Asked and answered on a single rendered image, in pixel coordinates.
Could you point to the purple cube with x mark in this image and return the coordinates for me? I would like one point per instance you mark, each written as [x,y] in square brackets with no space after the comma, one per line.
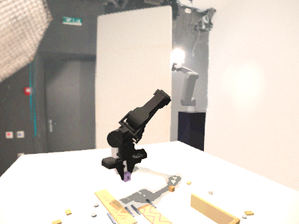
[127,176]

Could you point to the small orange cube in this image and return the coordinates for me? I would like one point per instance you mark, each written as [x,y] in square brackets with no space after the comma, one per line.
[172,189]

